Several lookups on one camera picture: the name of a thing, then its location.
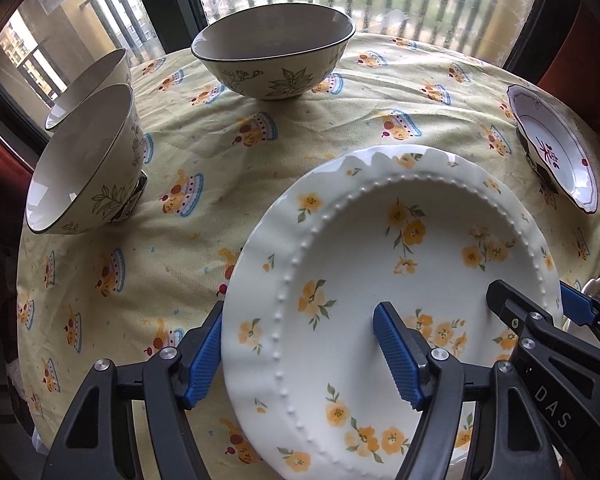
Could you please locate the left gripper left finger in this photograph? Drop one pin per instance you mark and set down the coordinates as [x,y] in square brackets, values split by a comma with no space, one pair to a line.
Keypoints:
[97,437]

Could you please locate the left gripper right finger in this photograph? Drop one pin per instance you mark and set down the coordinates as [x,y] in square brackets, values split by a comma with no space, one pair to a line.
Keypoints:
[508,439]

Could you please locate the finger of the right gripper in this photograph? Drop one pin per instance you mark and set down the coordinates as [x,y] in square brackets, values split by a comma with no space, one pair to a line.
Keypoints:
[582,311]
[525,318]

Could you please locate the beaded rim floral plate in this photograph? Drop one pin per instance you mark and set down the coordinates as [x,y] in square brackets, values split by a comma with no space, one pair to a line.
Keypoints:
[421,228]

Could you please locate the large green leaf bowl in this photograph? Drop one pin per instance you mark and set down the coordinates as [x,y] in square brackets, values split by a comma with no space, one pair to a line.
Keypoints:
[274,52]

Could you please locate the yellow patterned tablecloth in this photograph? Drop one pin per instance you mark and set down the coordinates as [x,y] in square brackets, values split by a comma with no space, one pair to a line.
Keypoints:
[215,161]

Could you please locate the small red motif dish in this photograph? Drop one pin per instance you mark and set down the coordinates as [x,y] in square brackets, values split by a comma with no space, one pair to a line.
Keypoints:
[552,149]

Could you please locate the red curtain right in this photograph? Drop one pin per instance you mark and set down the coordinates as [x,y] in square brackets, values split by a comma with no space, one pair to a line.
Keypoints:
[574,75]

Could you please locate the red curtain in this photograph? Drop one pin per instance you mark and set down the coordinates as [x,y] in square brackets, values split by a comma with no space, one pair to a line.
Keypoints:
[15,177]
[574,75]

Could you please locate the near small leaf bowl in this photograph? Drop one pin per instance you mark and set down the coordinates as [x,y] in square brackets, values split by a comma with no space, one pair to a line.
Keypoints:
[91,166]

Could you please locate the small leaf bowl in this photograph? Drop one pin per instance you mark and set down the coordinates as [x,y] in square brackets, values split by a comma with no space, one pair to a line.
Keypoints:
[112,68]
[91,166]

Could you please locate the red curtain left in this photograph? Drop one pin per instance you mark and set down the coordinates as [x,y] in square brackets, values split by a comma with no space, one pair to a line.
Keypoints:
[15,177]

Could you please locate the balcony metal railing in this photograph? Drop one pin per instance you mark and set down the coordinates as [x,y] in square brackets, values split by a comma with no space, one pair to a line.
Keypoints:
[49,41]

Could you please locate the far small leaf bowl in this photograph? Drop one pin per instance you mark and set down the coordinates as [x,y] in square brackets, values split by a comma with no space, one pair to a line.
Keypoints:
[112,68]

